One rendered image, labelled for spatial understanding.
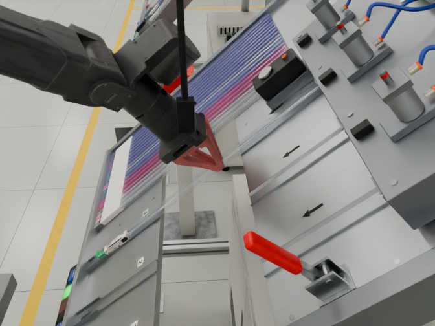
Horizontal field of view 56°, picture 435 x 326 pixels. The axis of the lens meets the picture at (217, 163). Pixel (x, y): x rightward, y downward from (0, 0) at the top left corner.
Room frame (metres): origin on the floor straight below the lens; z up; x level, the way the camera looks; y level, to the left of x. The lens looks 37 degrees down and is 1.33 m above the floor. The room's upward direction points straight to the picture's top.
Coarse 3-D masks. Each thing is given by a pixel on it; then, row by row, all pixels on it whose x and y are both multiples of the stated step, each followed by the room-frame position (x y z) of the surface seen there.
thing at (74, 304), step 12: (108, 156) 0.81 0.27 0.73; (96, 192) 0.68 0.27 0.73; (96, 204) 0.64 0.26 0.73; (84, 240) 0.54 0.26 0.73; (84, 252) 0.51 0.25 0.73; (84, 264) 0.48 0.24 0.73; (84, 276) 0.46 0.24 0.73; (72, 288) 0.43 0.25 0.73; (84, 288) 0.44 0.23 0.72; (72, 300) 0.40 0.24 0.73; (72, 312) 0.38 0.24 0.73; (72, 324) 0.37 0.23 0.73
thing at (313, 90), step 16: (304, 96) 0.50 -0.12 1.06; (288, 112) 0.50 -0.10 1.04; (256, 128) 0.51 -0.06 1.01; (272, 128) 0.50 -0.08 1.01; (240, 144) 0.50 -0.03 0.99; (224, 160) 0.49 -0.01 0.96; (208, 176) 0.49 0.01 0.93; (176, 192) 0.50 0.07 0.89; (160, 208) 0.49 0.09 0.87; (144, 224) 0.49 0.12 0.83
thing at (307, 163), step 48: (288, 0) 0.86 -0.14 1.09; (336, 0) 0.71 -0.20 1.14; (288, 144) 0.45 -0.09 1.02; (336, 144) 0.39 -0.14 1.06; (288, 192) 0.37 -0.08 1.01; (336, 192) 0.33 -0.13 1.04; (288, 240) 0.30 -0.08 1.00; (336, 240) 0.27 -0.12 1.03; (384, 240) 0.25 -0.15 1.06; (432, 240) 0.23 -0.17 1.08; (288, 288) 0.25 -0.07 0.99
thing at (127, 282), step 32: (160, 192) 0.55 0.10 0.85; (128, 224) 0.53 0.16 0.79; (160, 224) 0.47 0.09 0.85; (128, 256) 0.44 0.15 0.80; (160, 256) 0.41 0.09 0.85; (96, 288) 0.42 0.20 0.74; (128, 288) 0.38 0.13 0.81; (160, 288) 0.35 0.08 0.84; (96, 320) 0.35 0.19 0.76; (128, 320) 0.32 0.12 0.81
